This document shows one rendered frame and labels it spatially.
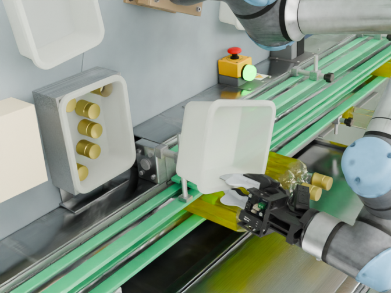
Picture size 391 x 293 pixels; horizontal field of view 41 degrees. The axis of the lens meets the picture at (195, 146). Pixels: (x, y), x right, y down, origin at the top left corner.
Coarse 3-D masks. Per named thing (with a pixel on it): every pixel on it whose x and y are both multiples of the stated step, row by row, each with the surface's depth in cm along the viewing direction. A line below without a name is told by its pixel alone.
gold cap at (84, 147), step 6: (78, 144) 115; (84, 144) 115; (90, 144) 114; (96, 144) 114; (78, 150) 115; (84, 150) 114; (90, 150) 113; (96, 150) 114; (90, 156) 114; (96, 156) 115
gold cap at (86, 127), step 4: (84, 120) 115; (88, 120) 115; (80, 124) 114; (84, 124) 113; (88, 124) 113; (92, 124) 113; (96, 124) 113; (100, 124) 114; (80, 128) 114; (84, 128) 113; (88, 128) 112; (92, 128) 112; (96, 128) 113; (100, 128) 114; (80, 132) 115; (84, 132) 113; (88, 132) 112; (92, 132) 112; (96, 132) 113; (100, 132) 114; (88, 136) 114; (92, 136) 113; (96, 136) 114
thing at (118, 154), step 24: (72, 96) 102; (96, 96) 117; (120, 96) 114; (72, 120) 113; (96, 120) 118; (120, 120) 117; (72, 144) 106; (120, 144) 121; (72, 168) 107; (96, 168) 118; (120, 168) 118
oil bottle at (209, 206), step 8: (216, 192) 125; (200, 200) 123; (208, 200) 122; (216, 200) 122; (184, 208) 128; (192, 208) 126; (200, 208) 124; (208, 208) 123; (216, 208) 121; (224, 208) 119; (232, 208) 119; (240, 208) 118; (208, 216) 124; (216, 216) 122; (224, 216) 120; (232, 216) 118; (224, 224) 121; (232, 224) 119
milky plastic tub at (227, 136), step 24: (192, 120) 95; (216, 120) 105; (240, 120) 112; (264, 120) 109; (192, 144) 96; (216, 144) 107; (240, 144) 113; (264, 144) 109; (192, 168) 96; (216, 168) 109; (240, 168) 112; (264, 168) 110
